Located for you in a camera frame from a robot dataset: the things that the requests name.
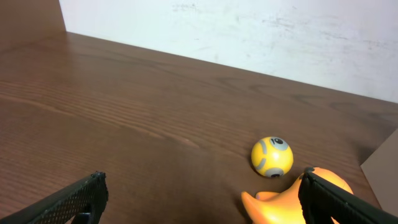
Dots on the yellow grey ball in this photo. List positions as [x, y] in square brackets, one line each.
[272, 157]

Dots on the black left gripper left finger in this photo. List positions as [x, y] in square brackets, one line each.
[81, 202]

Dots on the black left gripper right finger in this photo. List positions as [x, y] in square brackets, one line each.
[323, 203]

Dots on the white open cardboard box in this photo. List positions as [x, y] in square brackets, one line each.
[380, 169]

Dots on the orange toy dinosaur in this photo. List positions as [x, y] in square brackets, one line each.
[274, 207]

